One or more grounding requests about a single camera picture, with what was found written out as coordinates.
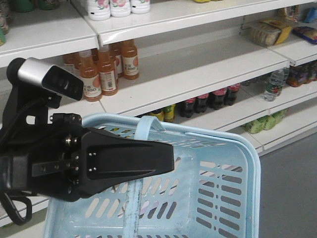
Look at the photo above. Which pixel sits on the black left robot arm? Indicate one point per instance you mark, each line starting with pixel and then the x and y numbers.
pixel 67 161

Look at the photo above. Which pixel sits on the orange C100 juice bottle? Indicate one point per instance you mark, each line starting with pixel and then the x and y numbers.
pixel 130 60
pixel 90 76
pixel 107 72

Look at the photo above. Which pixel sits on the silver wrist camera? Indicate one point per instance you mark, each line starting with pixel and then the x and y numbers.
pixel 50 77

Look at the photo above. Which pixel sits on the yellow lemon tea bottle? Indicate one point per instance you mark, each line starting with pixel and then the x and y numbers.
pixel 169 113
pixel 159 113

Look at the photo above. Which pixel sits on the dark cola plastic bottle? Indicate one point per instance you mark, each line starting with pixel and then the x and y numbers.
pixel 187 107
pixel 217 98
pixel 201 103
pixel 231 94

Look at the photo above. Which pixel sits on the white peach drink bottle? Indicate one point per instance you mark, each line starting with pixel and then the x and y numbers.
pixel 98 10
pixel 120 8

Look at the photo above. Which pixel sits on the blue yellow chip bag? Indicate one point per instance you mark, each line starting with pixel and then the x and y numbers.
pixel 307 33

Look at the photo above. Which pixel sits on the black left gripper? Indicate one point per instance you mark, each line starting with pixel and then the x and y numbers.
pixel 43 159

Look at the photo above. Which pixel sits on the clear water bottle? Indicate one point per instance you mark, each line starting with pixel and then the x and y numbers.
pixel 273 85

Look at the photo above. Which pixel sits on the boxed snack yellow label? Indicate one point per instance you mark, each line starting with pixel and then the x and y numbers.
pixel 269 32

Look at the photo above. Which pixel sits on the light blue plastic basket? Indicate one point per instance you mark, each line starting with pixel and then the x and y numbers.
pixel 213 191

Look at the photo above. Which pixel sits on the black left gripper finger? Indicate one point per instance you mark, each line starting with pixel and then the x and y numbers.
pixel 107 159

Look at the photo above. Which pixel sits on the white shelf unit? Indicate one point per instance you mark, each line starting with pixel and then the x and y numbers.
pixel 185 49

